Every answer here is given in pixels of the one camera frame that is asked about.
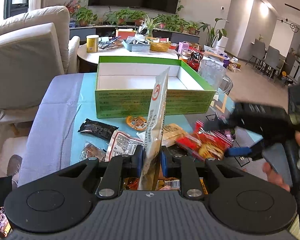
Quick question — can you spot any red snack bag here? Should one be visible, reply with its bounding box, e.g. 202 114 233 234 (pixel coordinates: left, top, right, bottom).
175 120 233 161

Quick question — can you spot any white red snack packet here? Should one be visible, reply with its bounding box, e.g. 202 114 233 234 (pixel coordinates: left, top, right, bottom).
105 130 143 162

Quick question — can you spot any long beige snack packet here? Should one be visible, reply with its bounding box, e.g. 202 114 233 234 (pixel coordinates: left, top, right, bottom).
138 68 169 191

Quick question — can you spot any brown clear snack packet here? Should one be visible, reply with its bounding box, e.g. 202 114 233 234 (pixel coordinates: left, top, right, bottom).
79 142 106 162

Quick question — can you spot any black snack packet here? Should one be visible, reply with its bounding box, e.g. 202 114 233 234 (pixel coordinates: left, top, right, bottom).
78 119 119 141

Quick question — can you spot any yellow beige snack packet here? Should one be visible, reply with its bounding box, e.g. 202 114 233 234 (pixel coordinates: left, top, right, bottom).
136 122 188 147

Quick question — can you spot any orange round snack packet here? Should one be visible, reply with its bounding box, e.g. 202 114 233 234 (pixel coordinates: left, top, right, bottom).
126 116 147 132

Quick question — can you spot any clear glass mug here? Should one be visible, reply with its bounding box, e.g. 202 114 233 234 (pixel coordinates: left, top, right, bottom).
198 57 233 95

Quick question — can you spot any patterned blue table mat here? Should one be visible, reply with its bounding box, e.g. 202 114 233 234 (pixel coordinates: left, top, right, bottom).
18 73 271 187

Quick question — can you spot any green cardboard box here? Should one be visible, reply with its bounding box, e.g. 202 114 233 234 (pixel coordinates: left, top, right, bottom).
95 56 216 119

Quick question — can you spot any woven yellow basket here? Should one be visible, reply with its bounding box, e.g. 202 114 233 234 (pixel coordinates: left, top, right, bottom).
149 41 171 52

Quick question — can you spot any white round coffee table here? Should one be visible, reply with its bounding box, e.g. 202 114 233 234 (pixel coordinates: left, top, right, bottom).
77 44 178 73

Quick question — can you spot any blue grey storage tray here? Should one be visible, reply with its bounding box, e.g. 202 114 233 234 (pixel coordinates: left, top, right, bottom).
122 40 150 53

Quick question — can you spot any yellow tin can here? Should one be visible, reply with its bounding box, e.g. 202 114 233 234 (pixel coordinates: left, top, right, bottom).
86 35 99 53

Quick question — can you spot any dark tv cabinet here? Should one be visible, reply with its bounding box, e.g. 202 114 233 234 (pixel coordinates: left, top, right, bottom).
69 25 200 45

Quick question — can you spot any beige sofa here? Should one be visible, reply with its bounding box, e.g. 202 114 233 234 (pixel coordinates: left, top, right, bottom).
0 5 80 125

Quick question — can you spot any red flower decoration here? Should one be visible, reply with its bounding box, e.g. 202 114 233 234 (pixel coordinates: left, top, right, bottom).
64 0 81 17

